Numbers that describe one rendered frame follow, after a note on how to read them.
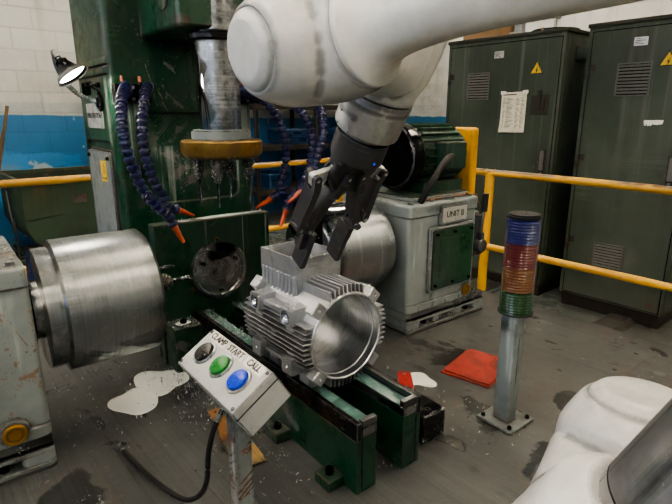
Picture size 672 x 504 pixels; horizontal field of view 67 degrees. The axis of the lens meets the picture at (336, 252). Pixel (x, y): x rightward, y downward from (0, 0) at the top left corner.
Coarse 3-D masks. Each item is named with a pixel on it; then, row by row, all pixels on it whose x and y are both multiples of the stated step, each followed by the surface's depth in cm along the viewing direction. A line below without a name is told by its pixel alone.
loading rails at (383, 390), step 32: (288, 384) 94; (352, 384) 95; (384, 384) 93; (288, 416) 96; (320, 416) 87; (352, 416) 83; (384, 416) 89; (416, 416) 88; (320, 448) 88; (352, 448) 81; (384, 448) 91; (416, 448) 89; (320, 480) 84; (352, 480) 82
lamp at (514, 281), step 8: (504, 272) 94; (512, 272) 92; (520, 272) 92; (528, 272) 92; (504, 280) 94; (512, 280) 93; (520, 280) 92; (528, 280) 92; (504, 288) 94; (512, 288) 93; (520, 288) 92; (528, 288) 92
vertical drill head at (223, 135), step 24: (216, 0) 104; (216, 24) 105; (216, 48) 106; (216, 72) 107; (216, 96) 108; (216, 120) 109; (240, 120) 113; (192, 144) 107; (216, 144) 106; (240, 144) 108; (216, 168) 109
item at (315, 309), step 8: (256, 280) 97; (264, 280) 97; (256, 288) 97; (368, 288) 92; (368, 296) 91; (376, 296) 92; (312, 304) 84; (320, 304) 84; (312, 312) 83; (320, 312) 84; (368, 360) 94; (312, 376) 87; (320, 376) 87; (320, 384) 87
